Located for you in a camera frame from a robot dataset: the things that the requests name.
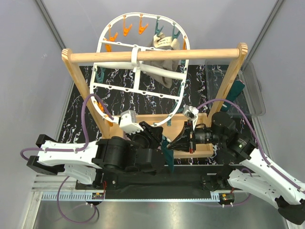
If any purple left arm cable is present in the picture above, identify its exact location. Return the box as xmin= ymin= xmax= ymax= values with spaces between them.
xmin=20 ymin=94 xmax=120 ymax=224

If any wooden hanging rack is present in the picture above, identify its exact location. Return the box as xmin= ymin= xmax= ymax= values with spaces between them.
xmin=61 ymin=43 xmax=248 ymax=138

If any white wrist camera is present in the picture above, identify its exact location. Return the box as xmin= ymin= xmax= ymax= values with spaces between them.
xmin=183 ymin=105 xmax=199 ymax=130
xmin=119 ymin=110 xmax=143 ymax=135

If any beige sock pair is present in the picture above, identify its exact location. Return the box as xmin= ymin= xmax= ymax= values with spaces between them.
xmin=142 ymin=32 xmax=181 ymax=88

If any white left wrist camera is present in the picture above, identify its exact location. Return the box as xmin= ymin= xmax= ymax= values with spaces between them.
xmin=119 ymin=110 xmax=143 ymax=135

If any clear plastic bin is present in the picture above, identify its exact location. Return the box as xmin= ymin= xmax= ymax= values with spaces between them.
xmin=205 ymin=59 xmax=266 ymax=117

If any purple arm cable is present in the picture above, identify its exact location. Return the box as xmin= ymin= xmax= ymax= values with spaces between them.
xmin=197 ymin=99 xmax=305 ymax=194
xmin=20 ymin=94 xmax=120 ymax=224

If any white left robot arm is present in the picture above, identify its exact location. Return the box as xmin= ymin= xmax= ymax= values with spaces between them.
xmin=27 ymin=122 xmax=165 ymax=189

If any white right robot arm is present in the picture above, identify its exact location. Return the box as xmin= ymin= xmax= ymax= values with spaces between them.
xmin=168 ymin=112 xmax=305 ymax=225

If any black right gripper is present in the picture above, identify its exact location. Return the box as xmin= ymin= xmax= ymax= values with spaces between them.
xmin=168 ymin=119 xmax=225 ymax=154

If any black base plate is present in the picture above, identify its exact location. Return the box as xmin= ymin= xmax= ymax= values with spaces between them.
xmin=75 ymin=165 xmax=232 ymax=200

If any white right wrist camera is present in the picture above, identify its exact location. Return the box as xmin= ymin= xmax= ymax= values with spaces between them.
xmin=183 ymin=105 xmax=199 ymax=130

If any orange clothespin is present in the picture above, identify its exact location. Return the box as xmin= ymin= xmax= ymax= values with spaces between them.
xmin=123 ymin=15 xmax=132 ymax=37
xmin=104 ymin=115 xmax=113 ymax=127
xmin=96 ymin=102 xmax=104 ymax=113
xmin=105 ymin=24 xmax=118 ymax=52
xmin=138 ymin=14 xmax=149 ymax=35

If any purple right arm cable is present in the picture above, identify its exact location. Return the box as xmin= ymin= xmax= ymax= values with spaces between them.
xmin=197 ymin=99 xmax=305 ymax=194

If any dark green sock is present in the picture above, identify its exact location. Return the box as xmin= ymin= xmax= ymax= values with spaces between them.
xmin=161 ymin=136 xmax=174 ymax=173
xmin=221 ymin=80 xmax=245 ymax=112

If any white round clip hanger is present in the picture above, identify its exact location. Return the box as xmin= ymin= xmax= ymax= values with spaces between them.
xmin=89 ymin=12 xmax=190 ymax=126

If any slotted cable duct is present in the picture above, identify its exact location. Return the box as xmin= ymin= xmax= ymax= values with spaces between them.
xmin=41 ymin=191 xmax=223 ymax=203

